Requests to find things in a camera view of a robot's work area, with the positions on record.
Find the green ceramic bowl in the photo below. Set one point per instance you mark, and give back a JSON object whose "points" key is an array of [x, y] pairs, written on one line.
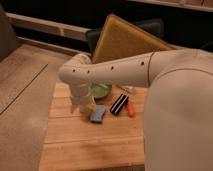
{"points": [[100, 91]]}

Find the yellow cushion chair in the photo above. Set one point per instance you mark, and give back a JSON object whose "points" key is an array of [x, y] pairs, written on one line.
{"points": [[119, 39]]}

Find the black white striped block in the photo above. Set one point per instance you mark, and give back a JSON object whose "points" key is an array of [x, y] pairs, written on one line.
{"points": [[118, 104]]}

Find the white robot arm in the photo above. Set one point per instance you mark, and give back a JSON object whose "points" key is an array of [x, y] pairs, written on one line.
{"points": [[178, 111]]}

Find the blue sponge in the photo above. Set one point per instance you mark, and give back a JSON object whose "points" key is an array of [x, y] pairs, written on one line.
{"points": [[98, 114]]}

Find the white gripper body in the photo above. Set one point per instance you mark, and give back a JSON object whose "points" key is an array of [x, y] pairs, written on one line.
{"points": [[82, 98]]}

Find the wooden cutting board table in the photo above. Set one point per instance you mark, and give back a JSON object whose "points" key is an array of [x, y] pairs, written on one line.
{"points": [[72, 143]]}

